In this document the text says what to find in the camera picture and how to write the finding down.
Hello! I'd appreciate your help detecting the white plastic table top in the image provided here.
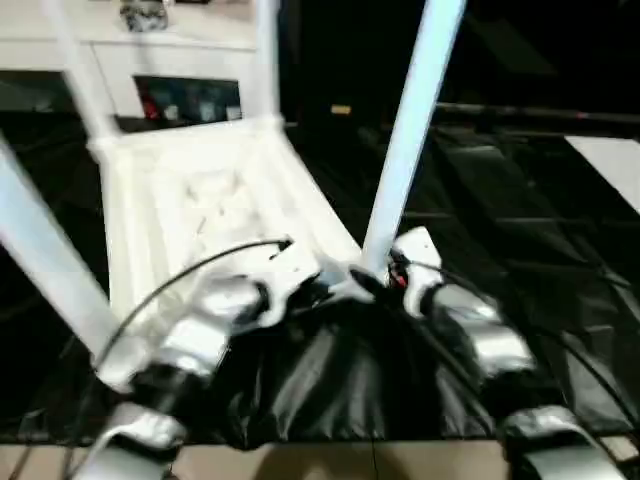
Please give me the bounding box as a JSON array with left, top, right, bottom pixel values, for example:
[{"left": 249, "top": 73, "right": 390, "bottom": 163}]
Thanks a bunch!
[{"left": 88, "top": 115, "right": 386, "bottom": 393}]

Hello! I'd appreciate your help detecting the white plastic table leg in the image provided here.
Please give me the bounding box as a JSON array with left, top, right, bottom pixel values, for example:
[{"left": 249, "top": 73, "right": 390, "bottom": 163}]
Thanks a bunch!
[
  {"left": 0, "top": 135, "right": 121, "bottom": 356},
  {"left": 360, "top": 0, "right": 468, "bottom": 276},
  {"left": 40, "top": 0, "right": 121, "bottom": 151},
  {"left": 250, "top": 0, "right": 286, "bottom": 131}
]

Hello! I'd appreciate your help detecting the black plastic mat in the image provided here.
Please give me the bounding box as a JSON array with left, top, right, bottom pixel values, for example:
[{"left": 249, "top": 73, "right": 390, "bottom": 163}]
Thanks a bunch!
[{"left": 0, "top": 100, "right": 640, "bottom": 446}]

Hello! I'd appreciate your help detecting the white flat board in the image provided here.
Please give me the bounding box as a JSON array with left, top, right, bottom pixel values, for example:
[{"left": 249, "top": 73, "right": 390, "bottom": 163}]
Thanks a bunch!
[{"left": 565, "top": 135, "right": 640, "bottom": 216}]

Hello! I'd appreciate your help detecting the white glass-door cabinet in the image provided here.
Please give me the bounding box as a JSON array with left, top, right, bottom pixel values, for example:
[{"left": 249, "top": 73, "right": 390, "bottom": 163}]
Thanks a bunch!
[{"left": 0, "top": 0, "right": 281, "bottom": 121}]

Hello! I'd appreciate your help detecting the crumpled grey object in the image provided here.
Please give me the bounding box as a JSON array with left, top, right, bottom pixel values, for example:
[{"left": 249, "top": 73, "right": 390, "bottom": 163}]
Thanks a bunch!
[{"left": 120, "top": 0, "right": 171, "bottom": 31}]

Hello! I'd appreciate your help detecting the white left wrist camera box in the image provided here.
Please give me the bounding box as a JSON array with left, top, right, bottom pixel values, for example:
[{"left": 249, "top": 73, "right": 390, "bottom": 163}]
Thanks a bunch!
[{"left": 258, "top": 238, "right": 321, "bottom": 321}]

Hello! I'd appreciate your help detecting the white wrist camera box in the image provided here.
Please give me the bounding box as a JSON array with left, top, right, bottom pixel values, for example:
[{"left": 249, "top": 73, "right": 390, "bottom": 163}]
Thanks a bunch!
[
  {"left": 258, "top": 238, "right": 321, "bottom": 321},
  {"left": 390, "top": 226, "right": 443, "bottom": 316}
]

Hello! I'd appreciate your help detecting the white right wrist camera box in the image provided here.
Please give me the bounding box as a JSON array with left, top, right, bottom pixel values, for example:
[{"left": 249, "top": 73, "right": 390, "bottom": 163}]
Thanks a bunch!
[{"left": 390, "top": 226, "right": 443, "bottom": 316}]

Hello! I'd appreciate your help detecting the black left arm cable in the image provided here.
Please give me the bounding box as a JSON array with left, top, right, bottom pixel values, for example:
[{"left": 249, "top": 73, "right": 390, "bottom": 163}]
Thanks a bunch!
[{"left": 60, "top": 237, "right": 293, "bottom": 471}]

